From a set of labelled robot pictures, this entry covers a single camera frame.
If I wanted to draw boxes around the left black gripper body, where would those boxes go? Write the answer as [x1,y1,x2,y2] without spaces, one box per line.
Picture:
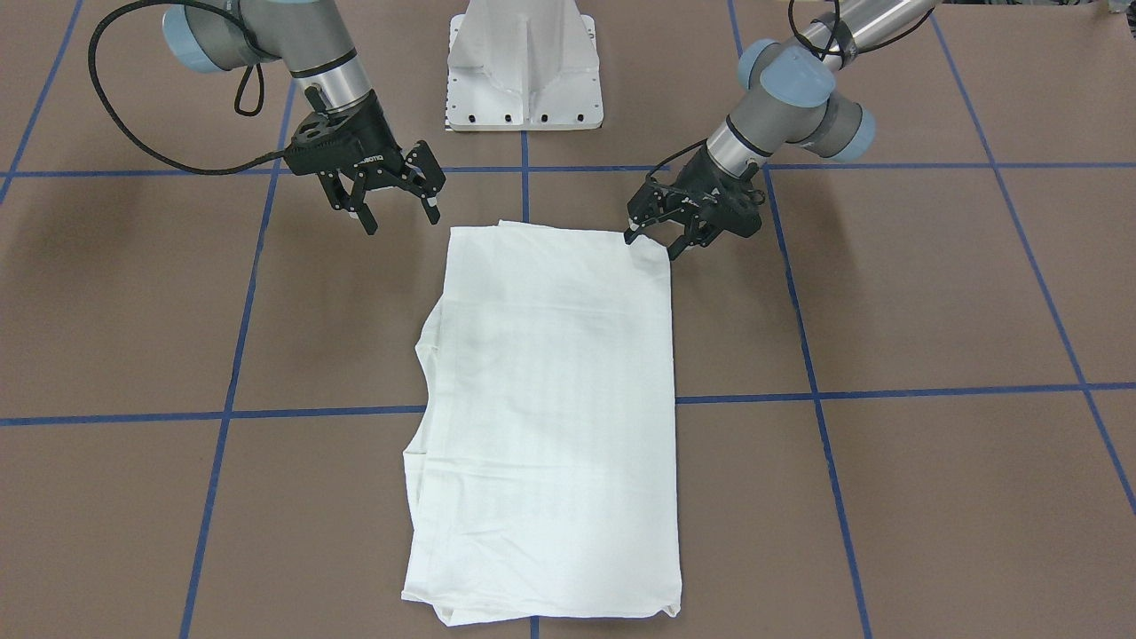
[661,142,765,241]

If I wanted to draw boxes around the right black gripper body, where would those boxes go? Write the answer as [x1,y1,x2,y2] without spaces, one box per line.
[307,90,427,193]

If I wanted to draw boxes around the white long-sleeve printed shirt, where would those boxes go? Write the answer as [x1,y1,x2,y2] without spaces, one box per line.
[401,221,682,626]

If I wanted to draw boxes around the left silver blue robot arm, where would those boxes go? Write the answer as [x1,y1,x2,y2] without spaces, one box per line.
[624,1,935,259]

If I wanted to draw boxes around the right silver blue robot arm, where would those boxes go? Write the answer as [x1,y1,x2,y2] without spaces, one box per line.
[162,1,446,233]

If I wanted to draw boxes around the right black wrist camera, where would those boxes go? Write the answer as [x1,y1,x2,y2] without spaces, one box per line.
[283,113,364,177]

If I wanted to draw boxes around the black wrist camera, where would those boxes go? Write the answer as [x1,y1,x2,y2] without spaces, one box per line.
[283,113,364,177]
[705,177,766,238]

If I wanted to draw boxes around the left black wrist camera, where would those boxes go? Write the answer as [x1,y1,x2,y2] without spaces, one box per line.
[705,177,766,238]

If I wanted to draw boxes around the black camera cable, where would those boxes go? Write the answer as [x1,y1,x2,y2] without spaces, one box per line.
[87,0,307,177]
[646,142,711,183]

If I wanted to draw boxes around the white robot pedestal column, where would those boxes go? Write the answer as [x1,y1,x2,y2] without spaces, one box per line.
[444,1,604,132]

